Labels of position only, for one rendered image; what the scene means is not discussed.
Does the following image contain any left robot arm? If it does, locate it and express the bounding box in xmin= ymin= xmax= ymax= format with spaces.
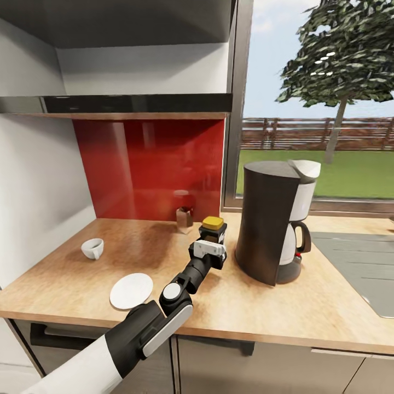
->
xmin=20 ymin=240 xmax=226 ymax=394

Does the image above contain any bottle of coffee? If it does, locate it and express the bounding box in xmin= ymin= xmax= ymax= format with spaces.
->
xmin=199 ymin=216 xmax=228 ymax=262

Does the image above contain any coffee cup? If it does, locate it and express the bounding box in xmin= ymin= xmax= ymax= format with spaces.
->
xmin=81 ymin=238 xmax=104 ymax=260

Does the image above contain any saucer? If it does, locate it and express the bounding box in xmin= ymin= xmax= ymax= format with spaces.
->
xmin=111 ymin=273 xmax=153 ymax=309

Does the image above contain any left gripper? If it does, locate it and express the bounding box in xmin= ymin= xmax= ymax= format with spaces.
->
xmin=187 ymin=240 xmax=223 ymax=280

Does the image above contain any paper coffee filter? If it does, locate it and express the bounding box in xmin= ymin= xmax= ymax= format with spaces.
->
xmin=288 ymin=159 xmax=321 ymax=184

